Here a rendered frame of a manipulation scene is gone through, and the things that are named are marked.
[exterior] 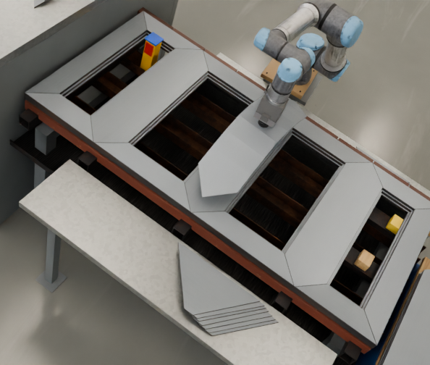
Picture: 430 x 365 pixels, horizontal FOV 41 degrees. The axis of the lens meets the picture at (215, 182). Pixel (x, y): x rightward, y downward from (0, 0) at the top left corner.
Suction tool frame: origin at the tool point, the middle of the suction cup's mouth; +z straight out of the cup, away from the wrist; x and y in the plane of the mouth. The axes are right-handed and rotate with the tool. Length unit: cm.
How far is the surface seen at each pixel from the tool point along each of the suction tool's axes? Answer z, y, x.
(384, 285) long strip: 16, 68, -24
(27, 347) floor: 100, -40, -86
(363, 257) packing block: 19, 58, -15
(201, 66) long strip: 15.8, -37.7, 28.3
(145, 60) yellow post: 24, -62, 22
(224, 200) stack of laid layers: 15.7, 2.5, -27.9
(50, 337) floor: 100, -35, -77
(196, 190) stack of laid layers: 15.6, -8.2, -30.5
